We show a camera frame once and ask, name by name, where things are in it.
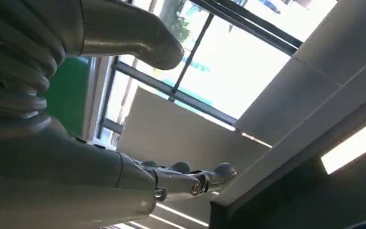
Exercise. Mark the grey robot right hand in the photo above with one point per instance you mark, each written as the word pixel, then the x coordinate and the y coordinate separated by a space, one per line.
pixel 60 177

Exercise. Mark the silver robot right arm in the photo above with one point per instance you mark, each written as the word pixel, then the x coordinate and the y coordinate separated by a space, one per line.
pixel 15 57

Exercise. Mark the dark window frame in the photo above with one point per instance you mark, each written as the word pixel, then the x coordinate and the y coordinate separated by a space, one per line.
pixel 183 94

